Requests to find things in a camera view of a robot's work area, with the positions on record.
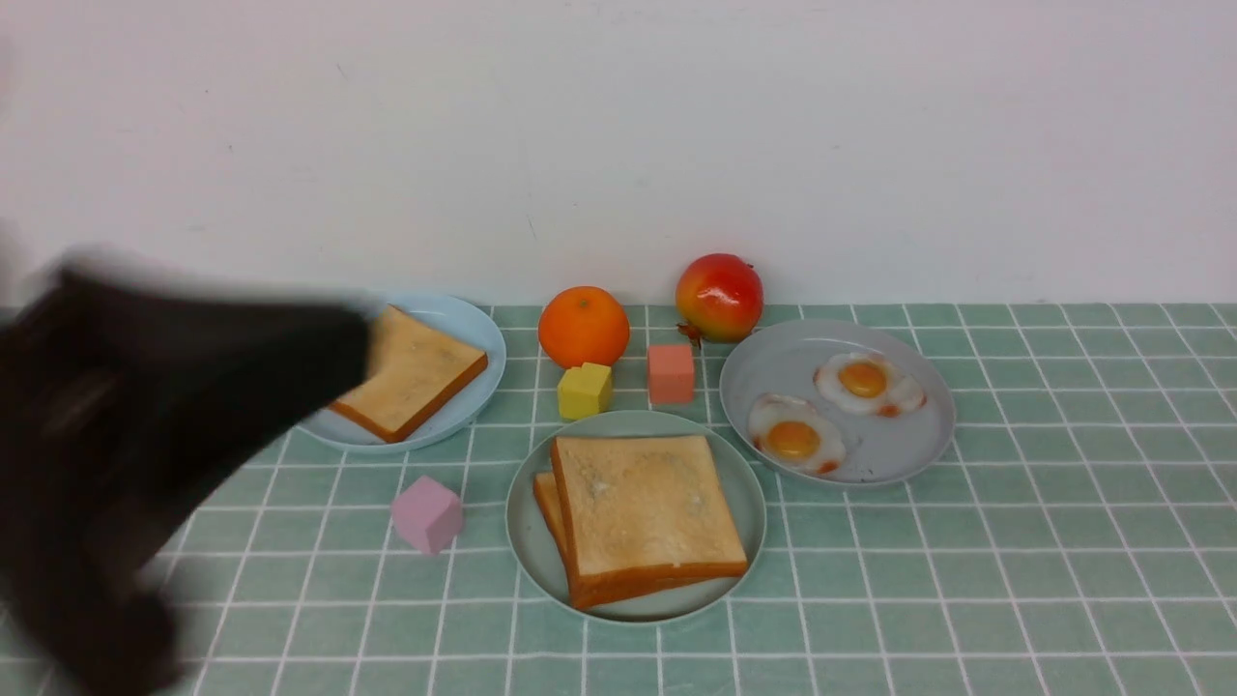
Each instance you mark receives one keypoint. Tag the orange fruit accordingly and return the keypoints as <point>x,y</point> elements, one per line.
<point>583,324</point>

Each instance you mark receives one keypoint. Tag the light blue bread plate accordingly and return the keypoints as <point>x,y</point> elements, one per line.
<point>449,314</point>

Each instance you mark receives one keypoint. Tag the pink foam cube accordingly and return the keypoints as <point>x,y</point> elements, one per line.
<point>427,515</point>

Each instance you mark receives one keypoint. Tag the salmon foam cube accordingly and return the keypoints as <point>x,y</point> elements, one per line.
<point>671,374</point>

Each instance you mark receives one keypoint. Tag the fried egg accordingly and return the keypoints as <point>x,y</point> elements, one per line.
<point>792,432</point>
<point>867,384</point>

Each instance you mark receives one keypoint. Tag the grey egg plate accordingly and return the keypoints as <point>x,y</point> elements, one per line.
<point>783,358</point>

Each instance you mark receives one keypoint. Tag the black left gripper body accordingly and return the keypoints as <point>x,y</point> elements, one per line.
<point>127,402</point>

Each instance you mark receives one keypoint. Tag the red pomegranate fruit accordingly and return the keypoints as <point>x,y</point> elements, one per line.
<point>720,299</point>

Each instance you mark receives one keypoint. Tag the yellow foam cube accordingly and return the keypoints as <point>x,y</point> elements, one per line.
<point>584,391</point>

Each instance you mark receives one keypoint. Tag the back fried egg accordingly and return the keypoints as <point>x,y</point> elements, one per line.
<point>867,384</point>

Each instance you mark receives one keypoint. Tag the front left fried egg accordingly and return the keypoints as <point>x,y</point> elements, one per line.
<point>792,432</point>

